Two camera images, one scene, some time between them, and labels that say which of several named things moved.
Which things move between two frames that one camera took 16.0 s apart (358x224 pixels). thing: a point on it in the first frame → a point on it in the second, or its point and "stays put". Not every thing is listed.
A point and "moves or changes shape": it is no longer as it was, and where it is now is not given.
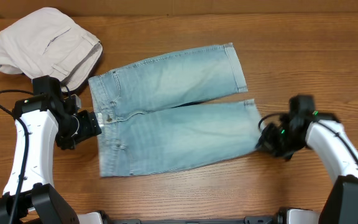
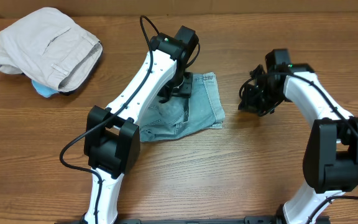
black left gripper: (92, 123) → (180, 90)
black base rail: (257, 219) stays put
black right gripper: (268, 138) → (250, 95)
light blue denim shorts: (143, 126) moves or changes shape
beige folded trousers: (46, 42) stays put
